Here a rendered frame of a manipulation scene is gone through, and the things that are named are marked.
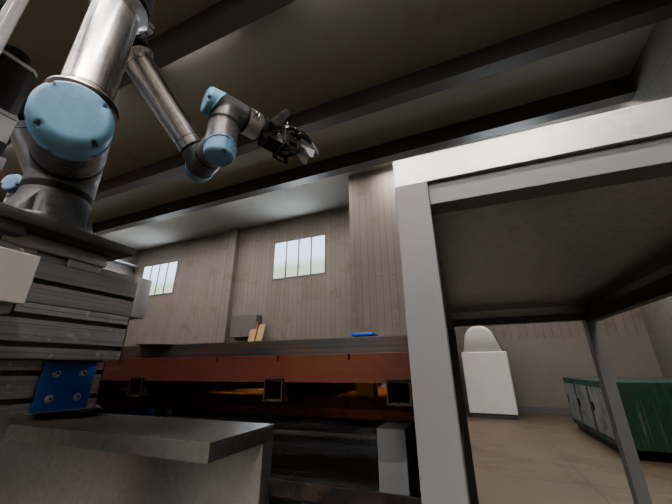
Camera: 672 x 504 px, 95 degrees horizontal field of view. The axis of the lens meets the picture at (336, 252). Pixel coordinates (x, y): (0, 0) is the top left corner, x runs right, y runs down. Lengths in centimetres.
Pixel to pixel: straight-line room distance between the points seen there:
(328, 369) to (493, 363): 565
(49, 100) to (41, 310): 35
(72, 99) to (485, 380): 617
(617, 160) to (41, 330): 85
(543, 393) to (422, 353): 692
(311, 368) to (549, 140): 60
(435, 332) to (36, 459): 119
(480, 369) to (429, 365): 595
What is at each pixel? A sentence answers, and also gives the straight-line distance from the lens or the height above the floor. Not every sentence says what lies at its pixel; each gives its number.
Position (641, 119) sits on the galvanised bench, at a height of 103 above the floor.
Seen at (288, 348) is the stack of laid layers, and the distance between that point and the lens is 83.
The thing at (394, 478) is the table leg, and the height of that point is 59.
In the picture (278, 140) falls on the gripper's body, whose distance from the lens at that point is 95.
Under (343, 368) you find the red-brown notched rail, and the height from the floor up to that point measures 79.
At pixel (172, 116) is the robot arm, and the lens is 99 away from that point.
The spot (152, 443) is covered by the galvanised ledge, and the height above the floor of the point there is 67.
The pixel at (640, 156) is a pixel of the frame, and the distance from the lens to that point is 44.
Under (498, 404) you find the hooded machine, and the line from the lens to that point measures 632.
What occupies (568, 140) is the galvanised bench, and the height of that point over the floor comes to 103.
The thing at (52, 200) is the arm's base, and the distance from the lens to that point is 79.
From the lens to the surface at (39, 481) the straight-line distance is 130.
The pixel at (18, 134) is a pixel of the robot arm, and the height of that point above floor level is 151.
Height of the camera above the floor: 80
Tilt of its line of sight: 21 degrees up
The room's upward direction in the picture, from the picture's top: straight up
